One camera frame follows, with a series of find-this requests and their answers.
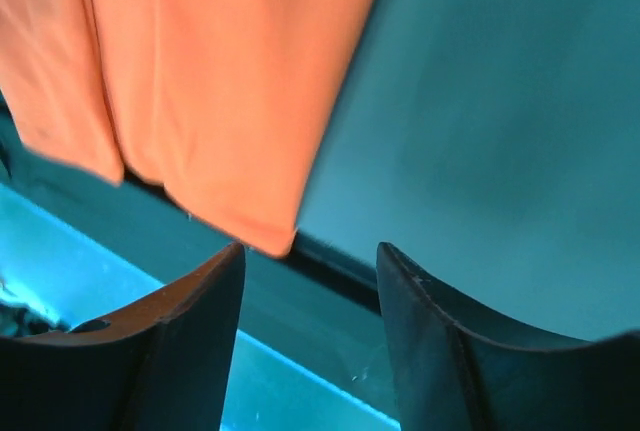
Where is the orange t shirt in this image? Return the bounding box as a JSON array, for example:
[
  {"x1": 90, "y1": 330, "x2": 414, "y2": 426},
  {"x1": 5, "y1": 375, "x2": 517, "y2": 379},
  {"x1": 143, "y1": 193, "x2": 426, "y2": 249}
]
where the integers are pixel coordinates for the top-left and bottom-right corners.
[{"x1": 1, "y1": 0, "x2": 374, "y2": 257}]

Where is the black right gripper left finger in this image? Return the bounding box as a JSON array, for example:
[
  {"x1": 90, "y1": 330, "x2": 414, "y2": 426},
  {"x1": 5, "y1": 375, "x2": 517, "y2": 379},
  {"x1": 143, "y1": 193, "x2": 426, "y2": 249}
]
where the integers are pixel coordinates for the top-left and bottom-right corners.
[{"x1": 1, "y1": 243, "x2": 245, "y2": 430}]

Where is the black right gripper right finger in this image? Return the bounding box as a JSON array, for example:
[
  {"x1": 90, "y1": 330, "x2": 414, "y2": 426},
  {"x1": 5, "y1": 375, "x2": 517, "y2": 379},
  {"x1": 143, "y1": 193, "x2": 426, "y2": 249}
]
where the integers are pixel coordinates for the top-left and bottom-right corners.
[{"x1": 376, "y1": 243, "x2": 639, "y2": 430}]

